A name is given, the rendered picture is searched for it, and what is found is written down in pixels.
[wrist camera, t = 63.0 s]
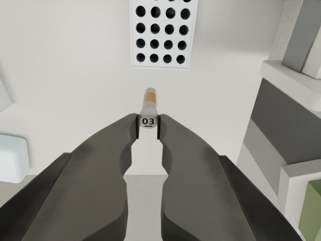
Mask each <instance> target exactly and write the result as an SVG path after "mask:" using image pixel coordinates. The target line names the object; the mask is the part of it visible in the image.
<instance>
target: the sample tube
mask: <svg viewBox="0 0 321 241"><path fill-rule="evenodd" d="M157 122H158V112H157V91H156V90H155V89H154V88H147V89H146V90H145V93H144V98H143V103H142V110H141V112H140V118H139V124H140V126H141V127H142V128H144V129H148V130H150V129H153V128H154V127H156V126H157Z"/></svg>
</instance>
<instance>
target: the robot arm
mask: <svg viewBox="0 0 321 241"><path fill-rule="evenodd" d="M139 118H140V114H137V113H131V114H128V115H127V116H125V117H123V118H121V119H119V120H118V121H116V122H114V123H112V124H110V125H108V126H106V127H105V128H103V129H101V130H99V131H98V132H96V133H95V134H93V135H92V136H90V137H89V138H87V139H86V140H85V141H83V142H82V143H81V144H80V145H79V146H78V147H76V148H75V149H74V150H73V151H72V152H71V153H62V154H61V155H60V156H59V157H58V158H57V159H55V160H54V161H53V162H52V163H51V164H50V165H49V166H47V167H46V168H45V169H44V170H43V171H41V172H40V173H39V174H38V175H37V176H36V177H35V178H34V179H33V180H32V181H30V182H29V183H28V184H27V185H26V186H24V187H23V188H22V189H21V190H20V191H19V192H18V193H16V194H15V195H14V196H13V197H12V198H11V199H9V200H8V201H7V202H6V203H5V204H4V205H3V206H1V207H0V241H124V239H125V236H126V231H127V222H128V196H127V184H126V181H125V180H124V178H123V176H124V174H125V173H126V171H127V170H128V169H129V168H130V166H131V165H132V152H131V146H132V145H133V143H134V142H135V141H136V139H139V129H140V124H139ZM157 140H160V142H161V143H162V145H163V148H162V162H161V164H162V167H163V168H164V169H165V171H166V172H167V174H168V178H167V179H166V180H165V182H164V183H163V188H162V200H161V212H160V218H161V238H162V240H163V241H303V240H302V238H301V237H300V236H299V234H298V233H297V232H296V231H295V229H294V228H293V226H292V225H291V224H290V223H289V222H288V220H287V219H286V218H285V217H284V216H283V214H282V213H281V212H280V211H279V210H278V209H277V208H276V207H275V205H274V204H273V203H272V202H271V201H270V200H269V199H268V198H267V197H266V196H265V195H264V194H263V193H262V192H261V191H260V190H259V189H258V188H257V187H256V186H255V185H254V184H253V183H252V182H251V181H250V180H249V179H248V178H247V177H246V176H245V175H244V173H243V172H242V171H241V170H240V169H239V168H238V167H237V166H236V165H235V164H234V163H233V162H232V161H231V160H230V159H229V158H228V157H227V156H226V155H219V154H218V153H217V152H216V151H215V150H214V148H213V147H212V146H211V145H209V144H208V143H207V142H206V141H205V140H204V139H203V138H201V137H200V136H199V135H197V134H196V133H194V132H193V131H191V130H190V129H188V128H186V127H185V126H183V125H182V124H180V123H179V122H177V121H176V120H174V119H173V118H171V117H170V116H168V115H166V114H160V115H158V122H157Z"/></svg>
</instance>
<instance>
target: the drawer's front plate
mask: <svg viewBox="0 0 321 241"><path fill-rule="evenodd" d="M259 74H260V75H261V76H263V77H264V78H265V79H267V80H268V81H270V82H271V83H273V84H274V85H275V86H277V87H278V88H280V89H281V90H283V91H284V92H286V93H287V94H288V95H290V96H291V97H293V98H294V99H295V100H297V101H298V102H299V103H301V104H302V105H304V106H305V107H307V108H309V109H311V110H314V111H321V79H314V78H312V77H310V76H308V75H306V74H304V73H302V72H301V73H299V72H297V71H295V70H293V69H291V68H289V67H287V66H285V65H283V64H282V60H264V61H262V64H261V68H260V71H259Z"/></svg>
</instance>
